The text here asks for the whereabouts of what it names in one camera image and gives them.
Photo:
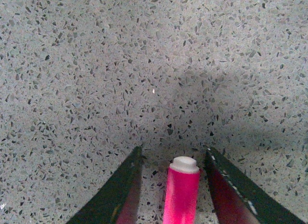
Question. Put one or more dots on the pink marker pen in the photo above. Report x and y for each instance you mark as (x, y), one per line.
(182, 191)

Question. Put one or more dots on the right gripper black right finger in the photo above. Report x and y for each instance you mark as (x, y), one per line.
(237, 199)

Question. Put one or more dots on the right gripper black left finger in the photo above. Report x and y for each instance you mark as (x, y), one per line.
(117, 201)

